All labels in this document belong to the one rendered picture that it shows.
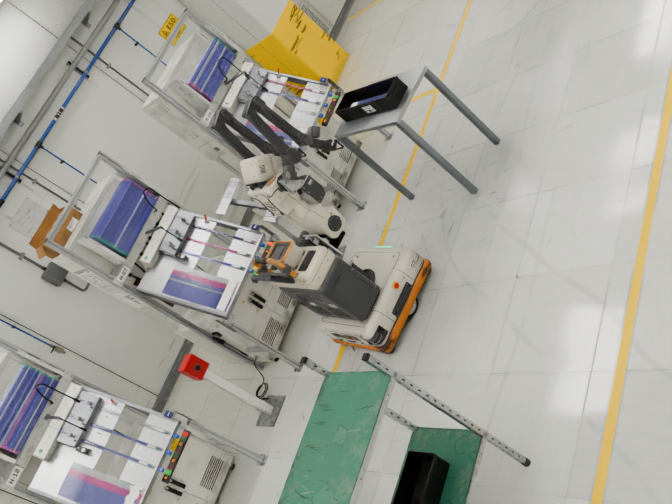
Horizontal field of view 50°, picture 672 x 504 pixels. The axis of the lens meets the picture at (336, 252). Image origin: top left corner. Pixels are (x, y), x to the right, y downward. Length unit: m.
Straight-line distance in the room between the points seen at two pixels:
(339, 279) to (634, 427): 1.86
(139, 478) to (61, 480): 0.49
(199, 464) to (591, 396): 2.82
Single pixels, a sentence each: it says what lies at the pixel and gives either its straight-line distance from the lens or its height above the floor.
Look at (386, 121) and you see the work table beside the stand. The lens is 4.65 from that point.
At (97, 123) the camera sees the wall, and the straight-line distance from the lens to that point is 7.10.
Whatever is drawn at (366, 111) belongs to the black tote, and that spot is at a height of 0.84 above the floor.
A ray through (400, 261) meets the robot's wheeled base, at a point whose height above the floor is 0.27.
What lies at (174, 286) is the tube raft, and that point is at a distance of 5.22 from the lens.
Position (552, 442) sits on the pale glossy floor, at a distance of 3.59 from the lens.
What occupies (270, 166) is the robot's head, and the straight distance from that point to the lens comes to 4.30.
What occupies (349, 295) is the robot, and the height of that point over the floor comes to 0.49.
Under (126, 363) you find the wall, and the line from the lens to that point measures 6.82.
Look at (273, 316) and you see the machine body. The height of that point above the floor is 0.21.
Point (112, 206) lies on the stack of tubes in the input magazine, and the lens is 5.28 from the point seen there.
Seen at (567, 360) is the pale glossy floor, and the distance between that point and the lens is 3.74.
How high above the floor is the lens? 2.74
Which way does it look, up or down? 28 degrees down
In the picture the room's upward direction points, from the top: 54 degrees counter-clockwise
